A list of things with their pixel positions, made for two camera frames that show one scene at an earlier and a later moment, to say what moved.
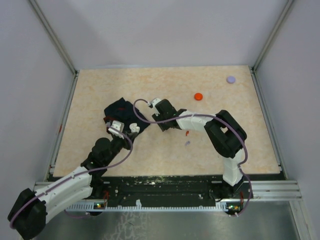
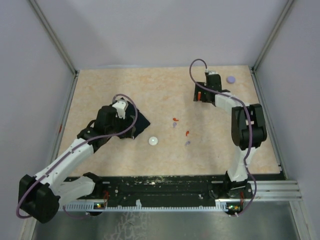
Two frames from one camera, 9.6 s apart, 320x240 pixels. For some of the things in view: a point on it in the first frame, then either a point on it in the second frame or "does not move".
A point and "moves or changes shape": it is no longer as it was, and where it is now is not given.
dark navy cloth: (126, 112) does not move
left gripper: (131, 136) to (131, 121)
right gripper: (156, 117) to (197, 89)
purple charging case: (230, 79) does not move
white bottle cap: (134, 128) moves or changes shape
